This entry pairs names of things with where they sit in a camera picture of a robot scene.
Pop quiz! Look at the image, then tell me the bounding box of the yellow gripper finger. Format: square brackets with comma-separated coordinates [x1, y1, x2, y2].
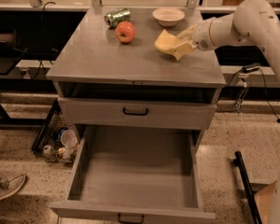
[169, 39, 197, 61]
[176, 25, 196, 39]

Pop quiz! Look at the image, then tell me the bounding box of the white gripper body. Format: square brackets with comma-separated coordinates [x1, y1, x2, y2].
[191, 19, 216, 51]

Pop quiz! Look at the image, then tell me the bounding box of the yellow sponge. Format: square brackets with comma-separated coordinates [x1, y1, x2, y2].
[154, 30, 179, 55]

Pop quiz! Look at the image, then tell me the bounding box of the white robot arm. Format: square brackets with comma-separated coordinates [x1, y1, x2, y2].
[172, 0, 280, 224]

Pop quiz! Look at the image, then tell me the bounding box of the grey drawer cabinet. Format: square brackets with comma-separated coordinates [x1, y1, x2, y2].
[47, 7, 225, 142]

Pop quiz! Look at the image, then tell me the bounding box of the closed grey upper drawer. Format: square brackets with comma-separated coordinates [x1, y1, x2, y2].
[58, 97, 217, 130]

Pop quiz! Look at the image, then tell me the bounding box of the open grey middle drawer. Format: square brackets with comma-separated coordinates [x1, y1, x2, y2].
[50, 126, 216, 224]

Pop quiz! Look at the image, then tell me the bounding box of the white bowl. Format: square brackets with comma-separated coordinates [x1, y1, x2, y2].
[152, 8, 185, 27]

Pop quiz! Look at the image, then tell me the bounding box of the red apple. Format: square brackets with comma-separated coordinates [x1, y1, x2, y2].
[116, 21, 135, 44]

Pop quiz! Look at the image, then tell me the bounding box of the green soda can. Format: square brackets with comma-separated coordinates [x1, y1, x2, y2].
[104, 7, 131, 29]

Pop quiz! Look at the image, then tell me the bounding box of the clear plastic cup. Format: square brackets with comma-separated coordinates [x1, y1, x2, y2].
[60, 130, 77, 159]

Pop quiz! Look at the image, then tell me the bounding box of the cardboard box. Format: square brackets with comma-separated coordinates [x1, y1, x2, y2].
[254, 182, 275, 224]

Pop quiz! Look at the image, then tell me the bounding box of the grey shoe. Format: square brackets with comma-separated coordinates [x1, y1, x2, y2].
[0, 175, 26, 201]

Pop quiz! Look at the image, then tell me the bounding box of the black power adapter with cable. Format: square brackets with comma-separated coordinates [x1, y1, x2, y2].
[226, 63, 280, 124]

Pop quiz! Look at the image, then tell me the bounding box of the black metal frame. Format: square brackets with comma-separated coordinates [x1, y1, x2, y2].
[233, 151, 262, 224]

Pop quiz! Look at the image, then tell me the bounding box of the wire basket with trash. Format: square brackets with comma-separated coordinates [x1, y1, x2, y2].
[32, 112, 77, 165]

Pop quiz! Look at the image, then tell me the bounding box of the black table leg frame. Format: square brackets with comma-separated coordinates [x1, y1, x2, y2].
[0, 92, 61, 127]

